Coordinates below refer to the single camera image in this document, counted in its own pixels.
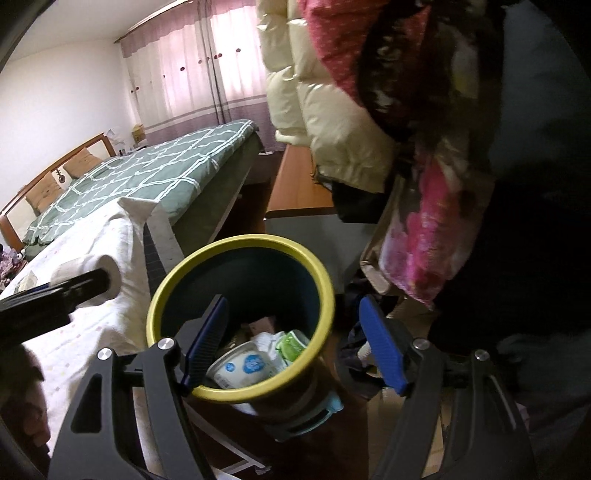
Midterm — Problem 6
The pink dotted jacket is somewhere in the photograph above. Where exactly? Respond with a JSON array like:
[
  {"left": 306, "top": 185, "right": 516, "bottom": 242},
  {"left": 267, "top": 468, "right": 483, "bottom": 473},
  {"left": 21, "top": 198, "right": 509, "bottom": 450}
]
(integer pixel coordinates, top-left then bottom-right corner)
[{"left": 299, "top": 0, "right": 431, "bottom": 121}]

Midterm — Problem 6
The purple floral cloth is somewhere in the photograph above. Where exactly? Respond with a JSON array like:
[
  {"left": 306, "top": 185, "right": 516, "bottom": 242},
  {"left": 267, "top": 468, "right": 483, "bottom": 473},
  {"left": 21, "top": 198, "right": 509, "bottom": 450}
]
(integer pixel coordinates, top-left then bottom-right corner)
[{"left": 0, "top": 244, "right": 25, "bottom": 280}]

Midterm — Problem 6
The dark floral garment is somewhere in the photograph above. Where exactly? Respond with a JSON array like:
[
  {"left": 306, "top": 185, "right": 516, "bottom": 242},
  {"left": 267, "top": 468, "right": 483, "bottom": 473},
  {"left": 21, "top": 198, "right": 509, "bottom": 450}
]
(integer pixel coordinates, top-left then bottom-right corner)
[{"left": 359, "top": 7, "right": 502, "bottom": 188}]

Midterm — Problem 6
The green checked duvet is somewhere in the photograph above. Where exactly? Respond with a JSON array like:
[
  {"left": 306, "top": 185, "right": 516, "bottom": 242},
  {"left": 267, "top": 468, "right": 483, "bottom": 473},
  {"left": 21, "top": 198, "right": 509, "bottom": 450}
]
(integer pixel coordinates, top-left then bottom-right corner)
[{"left": 21, "top": 119, "right": 257, "bottom": 246}]

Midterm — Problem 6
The clothes heap on floor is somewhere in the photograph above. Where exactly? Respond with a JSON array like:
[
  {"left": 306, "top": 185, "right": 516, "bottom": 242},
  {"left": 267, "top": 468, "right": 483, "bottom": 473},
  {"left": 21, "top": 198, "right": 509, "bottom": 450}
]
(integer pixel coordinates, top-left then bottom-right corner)
[{"left": 339, "top": 318, "right": 387, "bottom": 385}]

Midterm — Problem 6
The brown pillow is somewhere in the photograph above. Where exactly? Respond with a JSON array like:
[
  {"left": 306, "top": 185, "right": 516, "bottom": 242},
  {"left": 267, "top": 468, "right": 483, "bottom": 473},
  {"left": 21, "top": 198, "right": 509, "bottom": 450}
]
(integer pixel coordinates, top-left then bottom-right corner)
[
  {"left": 62, "top": 148, "right": 105, "bottom": 177},
  {"left": 25, "top": 178, "right": 64, "bottom": 216}
]

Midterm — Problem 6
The white toilet paper roll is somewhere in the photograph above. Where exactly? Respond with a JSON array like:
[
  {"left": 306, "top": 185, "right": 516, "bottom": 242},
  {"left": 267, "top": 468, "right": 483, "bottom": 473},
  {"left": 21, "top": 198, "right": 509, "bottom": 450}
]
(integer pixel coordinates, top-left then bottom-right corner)
[{"left": 50, "top": 255, "right": 123, "bottom": 309}]

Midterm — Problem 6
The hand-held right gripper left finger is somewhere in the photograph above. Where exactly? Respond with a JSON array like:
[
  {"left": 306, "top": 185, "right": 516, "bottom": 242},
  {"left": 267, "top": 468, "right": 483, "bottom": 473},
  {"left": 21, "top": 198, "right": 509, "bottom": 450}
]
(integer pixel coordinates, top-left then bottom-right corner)
[{"left": 50, "top": 295, "right": 230, "bottom": 480}]

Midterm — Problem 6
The cream yogurt tub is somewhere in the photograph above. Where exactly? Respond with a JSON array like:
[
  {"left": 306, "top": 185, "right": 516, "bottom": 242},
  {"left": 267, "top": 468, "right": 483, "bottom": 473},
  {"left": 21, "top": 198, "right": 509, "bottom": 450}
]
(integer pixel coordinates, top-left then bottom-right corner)
[{"left": 205, "top": 342, "right": 283, "bottom": 393}]

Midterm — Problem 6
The green and white bottle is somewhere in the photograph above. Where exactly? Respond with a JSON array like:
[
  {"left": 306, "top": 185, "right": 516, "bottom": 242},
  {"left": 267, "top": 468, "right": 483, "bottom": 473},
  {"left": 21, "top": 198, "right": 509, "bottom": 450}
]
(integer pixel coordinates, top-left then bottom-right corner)
[{"left": 276, "top": 329, "right": 311, "bottom": 367}]

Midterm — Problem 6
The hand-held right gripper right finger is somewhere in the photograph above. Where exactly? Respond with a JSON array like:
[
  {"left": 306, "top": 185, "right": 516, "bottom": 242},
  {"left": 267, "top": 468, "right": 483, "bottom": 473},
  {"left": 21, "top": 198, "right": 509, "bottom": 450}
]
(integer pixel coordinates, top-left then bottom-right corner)
[{"left": 359, "top": 295, "right": 539, "bottom": 480}]

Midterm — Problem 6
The pink paper box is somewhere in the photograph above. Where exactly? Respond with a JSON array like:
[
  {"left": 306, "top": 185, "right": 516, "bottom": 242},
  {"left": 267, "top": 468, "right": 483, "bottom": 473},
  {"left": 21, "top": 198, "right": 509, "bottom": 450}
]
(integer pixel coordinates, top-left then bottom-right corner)
[{"left": 242, "top": 315, "right": 278, "bottom": 337}]

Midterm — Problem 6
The person's left forearm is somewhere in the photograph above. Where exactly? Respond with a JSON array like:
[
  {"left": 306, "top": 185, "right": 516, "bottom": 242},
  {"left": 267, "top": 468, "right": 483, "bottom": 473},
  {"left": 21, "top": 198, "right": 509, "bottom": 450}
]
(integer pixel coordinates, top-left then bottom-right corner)
[{"left": 0, "top": 344, "right": 51, "bottom": 457}]

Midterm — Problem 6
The pink floral cloth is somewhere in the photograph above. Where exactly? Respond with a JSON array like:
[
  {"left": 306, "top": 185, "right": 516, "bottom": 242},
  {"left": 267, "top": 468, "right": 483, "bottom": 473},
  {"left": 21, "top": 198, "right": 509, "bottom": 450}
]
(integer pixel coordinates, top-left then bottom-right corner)
[{"left": 360, "top": 151, "right": 496, "bottom": 311}]

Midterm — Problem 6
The teal bin with yellow rim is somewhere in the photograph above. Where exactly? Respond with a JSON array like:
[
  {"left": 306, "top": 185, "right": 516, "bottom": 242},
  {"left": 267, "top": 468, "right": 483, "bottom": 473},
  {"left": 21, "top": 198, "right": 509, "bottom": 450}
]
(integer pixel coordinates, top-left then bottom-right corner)
[{"left": 147, "top": 234, "right": 345, "bottom": 444}]

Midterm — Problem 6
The white dotted tablecloth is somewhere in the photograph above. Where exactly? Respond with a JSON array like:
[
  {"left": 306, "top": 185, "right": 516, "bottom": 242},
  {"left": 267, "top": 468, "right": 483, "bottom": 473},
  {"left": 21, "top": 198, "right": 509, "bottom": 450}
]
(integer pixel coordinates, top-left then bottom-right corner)
[{"left": 0, "top": 198, "right": 195, "bottom": 468}]

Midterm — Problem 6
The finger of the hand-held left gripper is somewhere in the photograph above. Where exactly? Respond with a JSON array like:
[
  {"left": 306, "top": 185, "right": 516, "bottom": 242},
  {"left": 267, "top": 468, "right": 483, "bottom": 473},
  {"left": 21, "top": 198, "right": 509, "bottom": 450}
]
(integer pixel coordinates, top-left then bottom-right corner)
[{"left": 46, "top": 269, "right": 110, "bottom": 311}]

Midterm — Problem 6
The dark coat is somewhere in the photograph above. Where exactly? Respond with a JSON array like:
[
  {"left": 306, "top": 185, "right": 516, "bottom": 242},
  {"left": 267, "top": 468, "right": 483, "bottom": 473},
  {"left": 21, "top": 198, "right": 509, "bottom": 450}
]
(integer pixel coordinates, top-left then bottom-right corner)
[{"left": 429, "top": 0, "right": 591, "bottom": 446}]

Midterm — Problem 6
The wooden bed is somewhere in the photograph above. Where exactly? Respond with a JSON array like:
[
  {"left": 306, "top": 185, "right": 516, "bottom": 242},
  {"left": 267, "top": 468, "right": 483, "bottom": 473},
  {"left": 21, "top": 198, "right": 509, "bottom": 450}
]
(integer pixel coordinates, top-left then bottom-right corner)
[{"left": 0, "top": 119, "right": 278, "bottom": 260}]

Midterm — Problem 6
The wooden bench top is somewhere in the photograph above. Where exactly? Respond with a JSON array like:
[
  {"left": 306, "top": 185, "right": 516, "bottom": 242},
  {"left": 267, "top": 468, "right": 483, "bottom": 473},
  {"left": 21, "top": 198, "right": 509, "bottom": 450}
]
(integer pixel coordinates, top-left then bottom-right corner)
[{"left": 264, "top": 144, "right": 341, "bottom": 237}]

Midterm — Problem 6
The cream puffer jacket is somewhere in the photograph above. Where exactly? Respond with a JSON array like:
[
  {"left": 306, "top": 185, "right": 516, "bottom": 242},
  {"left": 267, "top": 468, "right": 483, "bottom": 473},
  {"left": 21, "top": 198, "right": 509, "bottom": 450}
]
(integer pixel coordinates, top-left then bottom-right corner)
[{"left": 255, "top": 0, "right": 403, "bottom": 195}]

